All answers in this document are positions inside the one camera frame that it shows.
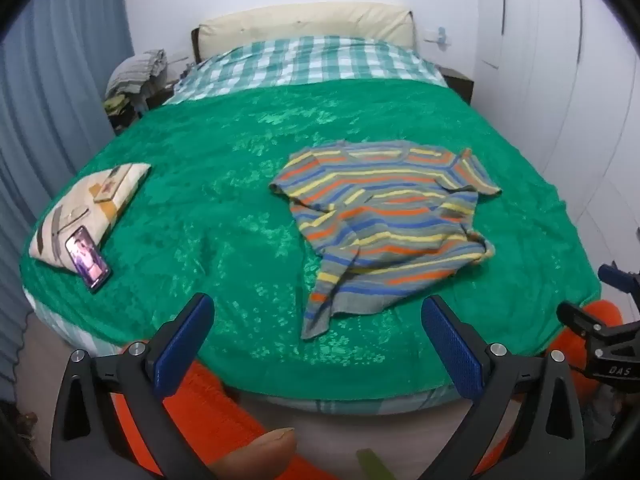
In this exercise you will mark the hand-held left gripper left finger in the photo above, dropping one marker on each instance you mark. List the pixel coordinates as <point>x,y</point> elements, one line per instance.
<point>182,345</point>

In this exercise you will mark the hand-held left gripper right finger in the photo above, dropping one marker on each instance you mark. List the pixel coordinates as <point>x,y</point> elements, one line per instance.
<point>452,347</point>

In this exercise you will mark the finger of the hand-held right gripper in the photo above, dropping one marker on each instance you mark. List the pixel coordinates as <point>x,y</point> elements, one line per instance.
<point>617,276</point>
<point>580,319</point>

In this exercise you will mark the striped knit shirt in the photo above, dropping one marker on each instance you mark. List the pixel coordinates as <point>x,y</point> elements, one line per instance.
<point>390,225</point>

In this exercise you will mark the pile of clothes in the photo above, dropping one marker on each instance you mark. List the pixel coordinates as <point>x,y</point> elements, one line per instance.
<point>135,75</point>

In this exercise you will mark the person's left hand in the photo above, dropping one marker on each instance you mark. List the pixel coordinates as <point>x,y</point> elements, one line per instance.
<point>260,455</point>

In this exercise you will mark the smartphone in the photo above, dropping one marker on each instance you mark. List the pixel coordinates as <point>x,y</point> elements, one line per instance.
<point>87,257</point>

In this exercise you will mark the light green strip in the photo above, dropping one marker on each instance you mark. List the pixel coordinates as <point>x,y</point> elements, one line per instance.
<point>372,465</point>

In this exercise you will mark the green plush blanket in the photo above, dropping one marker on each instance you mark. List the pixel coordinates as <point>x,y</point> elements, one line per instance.
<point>240,200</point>

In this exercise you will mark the patterned cream pillow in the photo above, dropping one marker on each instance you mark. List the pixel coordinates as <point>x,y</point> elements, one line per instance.
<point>87,205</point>

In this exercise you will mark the white wardrobe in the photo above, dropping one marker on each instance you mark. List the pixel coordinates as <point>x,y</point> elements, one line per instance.
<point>560,85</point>

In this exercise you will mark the dark nightstand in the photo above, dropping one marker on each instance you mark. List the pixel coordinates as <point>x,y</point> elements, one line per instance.
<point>125,117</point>
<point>457,85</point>

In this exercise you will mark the blue curtain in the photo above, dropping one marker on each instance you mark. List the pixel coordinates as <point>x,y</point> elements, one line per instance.
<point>50,125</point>

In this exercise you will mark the green checkered bedsheet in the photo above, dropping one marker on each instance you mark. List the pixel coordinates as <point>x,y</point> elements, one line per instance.
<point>310,60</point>

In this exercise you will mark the wall socket with blue plug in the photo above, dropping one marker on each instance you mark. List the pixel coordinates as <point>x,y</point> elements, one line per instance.
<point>440,36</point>

